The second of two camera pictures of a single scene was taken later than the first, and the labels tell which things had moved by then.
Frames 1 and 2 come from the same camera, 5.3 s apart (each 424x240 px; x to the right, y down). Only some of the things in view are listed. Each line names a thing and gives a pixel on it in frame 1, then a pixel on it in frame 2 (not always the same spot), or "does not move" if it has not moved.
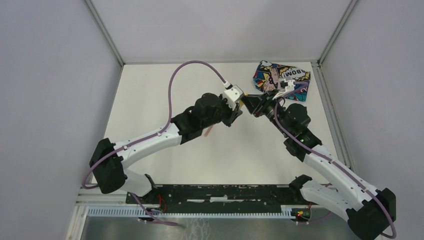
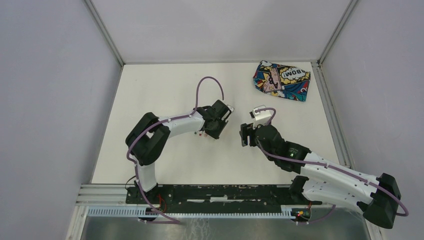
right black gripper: [257, 104] to [246, 130]
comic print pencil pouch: [267, 77] does not move
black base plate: [217, 196] does not move
